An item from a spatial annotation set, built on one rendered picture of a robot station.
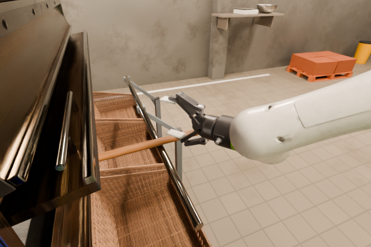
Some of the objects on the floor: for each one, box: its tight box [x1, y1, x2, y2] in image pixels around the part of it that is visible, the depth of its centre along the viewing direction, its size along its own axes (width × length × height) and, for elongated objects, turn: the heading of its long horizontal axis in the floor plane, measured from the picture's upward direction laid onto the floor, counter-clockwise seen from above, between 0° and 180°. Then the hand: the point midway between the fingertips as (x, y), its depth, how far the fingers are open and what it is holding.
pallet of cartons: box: [287, 51, 357, 83], centre depth 487 cm, size 124×89×43 cm
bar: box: [123, 76, 204, 230], centre depth 140 cm, size 31×127×118 cm, turn 22°
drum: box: [354, 41, 371, 64], centre depth 570 cm, size 37×36×57 cm
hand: (168, 116), depth 73 cm, fingers open, 13 cm apart
